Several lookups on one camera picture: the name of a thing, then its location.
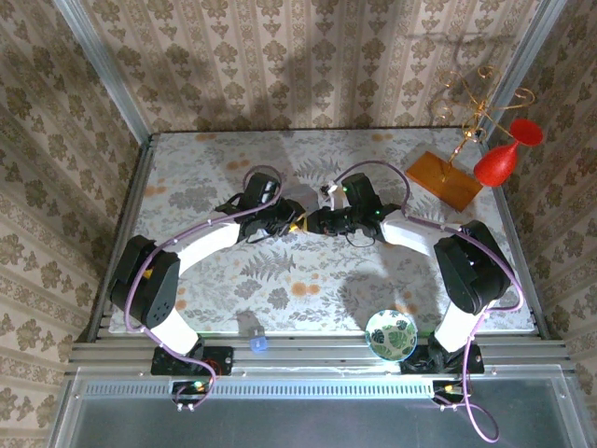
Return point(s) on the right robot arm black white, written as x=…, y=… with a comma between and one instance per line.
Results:
x=471, y=266

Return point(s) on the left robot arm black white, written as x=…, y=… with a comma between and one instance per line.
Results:
x=140, y=280

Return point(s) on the floral patterned table sheet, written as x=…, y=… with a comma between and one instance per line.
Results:
x=326, y=280

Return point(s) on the green leaf pattern bowl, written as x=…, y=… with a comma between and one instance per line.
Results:
x=391, y=336

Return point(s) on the small blue cap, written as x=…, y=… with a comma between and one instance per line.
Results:
x=258, y=344

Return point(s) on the red plastic wine glass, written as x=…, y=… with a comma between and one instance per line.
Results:
x=496, y=163

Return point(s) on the small black electronics box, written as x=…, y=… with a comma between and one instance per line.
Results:
x=448, y=392
x=189, y=392

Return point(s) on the grey metal sheet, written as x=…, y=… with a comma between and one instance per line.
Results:
x=303, y=420

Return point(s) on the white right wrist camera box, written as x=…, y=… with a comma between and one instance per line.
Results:
x=332, y=196

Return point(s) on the aluminium extrusion table frame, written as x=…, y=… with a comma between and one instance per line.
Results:
x=326, y=354

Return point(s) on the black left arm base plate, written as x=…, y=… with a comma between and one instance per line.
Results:
x=219, y=359

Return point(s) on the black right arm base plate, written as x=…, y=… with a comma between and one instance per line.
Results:
x=473, y=366

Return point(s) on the aluminium corner post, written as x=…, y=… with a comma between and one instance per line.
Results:
x=105, y=70
x=527, y=60

